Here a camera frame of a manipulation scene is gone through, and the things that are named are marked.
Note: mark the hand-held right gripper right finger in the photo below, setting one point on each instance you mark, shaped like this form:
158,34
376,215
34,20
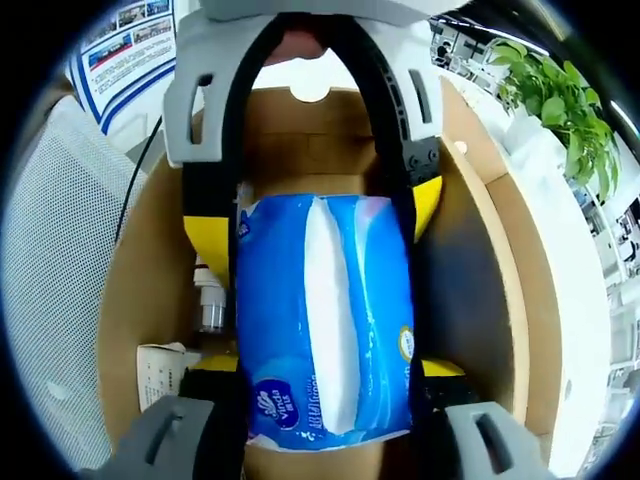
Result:
435,450

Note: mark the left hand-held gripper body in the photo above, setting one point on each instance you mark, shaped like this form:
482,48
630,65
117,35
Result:
325,7

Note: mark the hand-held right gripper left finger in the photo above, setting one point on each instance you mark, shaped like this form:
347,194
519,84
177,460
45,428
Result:
220,450

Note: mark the brown cardboard shoe box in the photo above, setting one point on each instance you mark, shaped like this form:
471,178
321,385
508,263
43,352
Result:
325,150

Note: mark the long white carton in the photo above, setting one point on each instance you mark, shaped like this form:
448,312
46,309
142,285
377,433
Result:
160,375

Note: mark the white pump bottle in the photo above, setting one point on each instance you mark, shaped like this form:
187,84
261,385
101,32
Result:
210,300

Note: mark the blue soft tissue pack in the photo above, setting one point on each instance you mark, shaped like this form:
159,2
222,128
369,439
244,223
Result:
280,300

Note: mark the person's left hand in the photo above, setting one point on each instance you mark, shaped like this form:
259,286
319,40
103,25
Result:
297,45

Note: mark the green plant in white pot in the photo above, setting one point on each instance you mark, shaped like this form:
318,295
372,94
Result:
555,105

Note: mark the blue white wall poster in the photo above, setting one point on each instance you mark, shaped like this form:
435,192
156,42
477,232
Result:
130,50

